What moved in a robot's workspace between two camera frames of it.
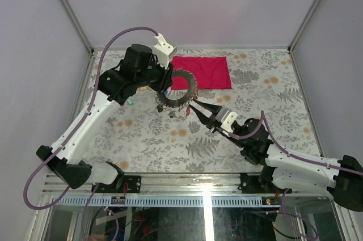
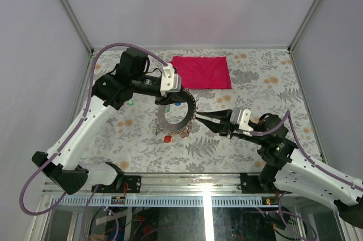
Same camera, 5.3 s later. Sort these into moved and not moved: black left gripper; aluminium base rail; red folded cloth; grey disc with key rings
Moved: black left gripper; grey disc with key rings
Not moved: aluminium base rail; red folded cloth
